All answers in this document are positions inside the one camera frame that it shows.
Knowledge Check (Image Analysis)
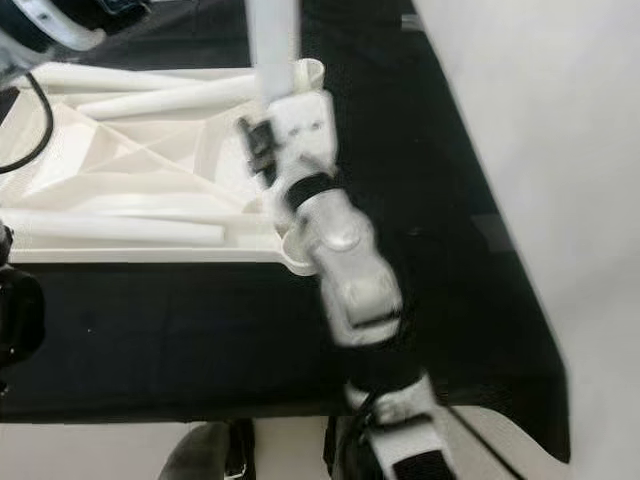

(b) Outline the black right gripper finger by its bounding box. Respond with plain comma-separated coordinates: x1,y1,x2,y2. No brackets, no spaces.
236,116,269,166

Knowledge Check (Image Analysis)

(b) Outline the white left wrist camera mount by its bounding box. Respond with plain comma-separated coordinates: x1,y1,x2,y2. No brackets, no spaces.
50,0,109,53

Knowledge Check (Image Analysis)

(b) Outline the black cloth table cover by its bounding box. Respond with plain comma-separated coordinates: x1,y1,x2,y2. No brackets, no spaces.
0,0,573,464

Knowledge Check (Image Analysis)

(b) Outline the white plastic table top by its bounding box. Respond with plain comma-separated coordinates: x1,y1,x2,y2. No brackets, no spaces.
0,58,329,279

